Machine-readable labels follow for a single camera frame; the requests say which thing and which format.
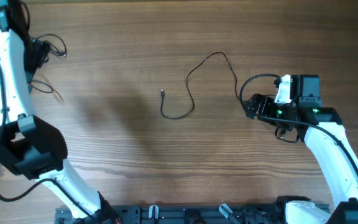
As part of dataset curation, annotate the black USB cable long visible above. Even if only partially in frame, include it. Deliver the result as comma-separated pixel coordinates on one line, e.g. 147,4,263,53
160,51,245,121

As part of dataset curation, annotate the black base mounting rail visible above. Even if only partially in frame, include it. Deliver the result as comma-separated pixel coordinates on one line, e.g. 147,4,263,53
54,203,332,224

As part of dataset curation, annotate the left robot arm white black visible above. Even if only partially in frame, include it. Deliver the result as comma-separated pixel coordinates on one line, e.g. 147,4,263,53
0,1,114,223

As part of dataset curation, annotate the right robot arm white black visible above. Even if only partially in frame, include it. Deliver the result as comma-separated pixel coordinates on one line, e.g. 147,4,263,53
238,75,358,223

